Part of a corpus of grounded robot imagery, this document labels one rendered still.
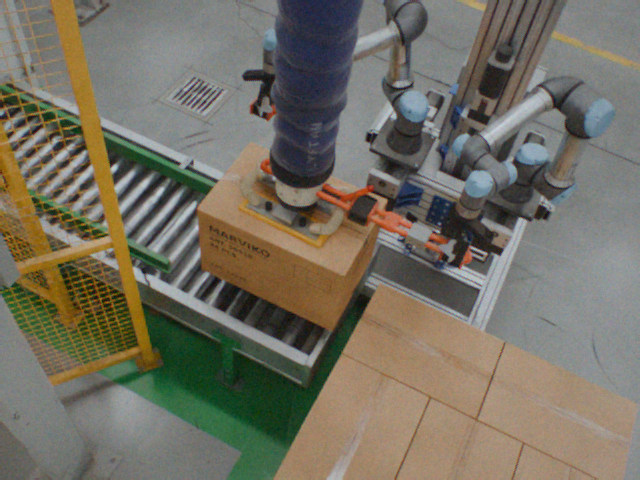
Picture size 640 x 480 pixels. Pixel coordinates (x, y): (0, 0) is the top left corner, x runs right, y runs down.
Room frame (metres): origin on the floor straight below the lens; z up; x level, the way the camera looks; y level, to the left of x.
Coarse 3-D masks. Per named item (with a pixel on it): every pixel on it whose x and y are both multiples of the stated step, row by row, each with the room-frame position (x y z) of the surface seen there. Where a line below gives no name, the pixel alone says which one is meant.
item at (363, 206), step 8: (352, 200) 1.47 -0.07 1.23; (360, 200) 1.49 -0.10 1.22; (368, 200) 1.50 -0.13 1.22; (376, 200) 1.50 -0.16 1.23; (352, 208) 1.45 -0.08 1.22; (360, 208) 1.46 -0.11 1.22; (368, 208) 1.46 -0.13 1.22; (352, 216) 1.43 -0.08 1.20; (360, 216) 1.42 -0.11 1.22; (368, 216) 1.42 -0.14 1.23; (360, 224) 1.42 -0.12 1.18
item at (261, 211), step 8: (256, 192) 1.55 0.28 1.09; (264, 200) 1.52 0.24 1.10; (272, 200) 1.53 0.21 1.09; (240, 208) 1.47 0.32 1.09; (248, 208) 1.47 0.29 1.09; (256, 208) 1.47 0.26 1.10; (264, 208) 1.48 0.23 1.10; (272, 208) 1.48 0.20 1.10; (256, 216) 1.44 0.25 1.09; (264, 216) 1.45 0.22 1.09; (272, 216) 1.45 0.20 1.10; (296, 216) 1.47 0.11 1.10; (304, 216) 1.48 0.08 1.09; (272, 224) 1.42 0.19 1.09; (280, 224) 1.42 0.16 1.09; (288, 224) 1.43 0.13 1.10; (296, 224) 1.43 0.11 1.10; (304, 224) 1.43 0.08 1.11; (288, 232) 1.40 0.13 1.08; (296, 232) 1.40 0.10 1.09; (304, 232) 1.40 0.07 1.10; (304, 240) 1.38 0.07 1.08; (312, 240) 1.38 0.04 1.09; (320, 240) 1.38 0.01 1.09
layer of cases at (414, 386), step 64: (384, 320) 1.44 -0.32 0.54; (448, 320) 1.49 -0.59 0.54; (384, 384) 1.14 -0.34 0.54; (448, 384) 1.19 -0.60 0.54; (512, 384) 1.24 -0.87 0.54; (576, 384) 1.29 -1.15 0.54; (320, 448) 0.84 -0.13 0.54; (384, 448) 0.88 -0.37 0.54; (448, 448) 0.92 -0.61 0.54; (512, 448) 0.97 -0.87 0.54; (576, 448) 1.01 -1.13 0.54
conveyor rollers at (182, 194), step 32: (32, 128) 2.18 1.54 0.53; (32, 160) 1.96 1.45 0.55; (64, 160) 2.02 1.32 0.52; (128, 160) 2.07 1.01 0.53; (0, 192) 1.74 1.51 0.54; (64, 192) 1.80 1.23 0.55; (96, 192) 1.84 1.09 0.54; (160, 192) 1.90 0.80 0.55; (64, 224) 1.63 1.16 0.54; (128, 224) 1.69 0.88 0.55; (160, 224) 1.73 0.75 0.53; (224, 288) 1.45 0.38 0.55; (256, 320) 1.33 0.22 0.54
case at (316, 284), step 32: (256, 160) 1.73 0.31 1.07; (224, 192) 1.54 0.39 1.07; (224, 224) 1.41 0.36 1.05; (256, 224) 1.42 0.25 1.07; (352, 224) 1.50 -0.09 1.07; (224, 256) 1.41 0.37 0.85; (256, 256) 1.37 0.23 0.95; (288, 256) 1.33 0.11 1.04; (320, 256) 1.33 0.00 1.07; (352, 256) 1.35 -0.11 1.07; (256, 288) 1.37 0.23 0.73; (288, 288) 1.32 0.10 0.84; (320, 288) 1.29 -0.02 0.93; (352, 288) 1.42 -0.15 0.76; (320, 320) 1.28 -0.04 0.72
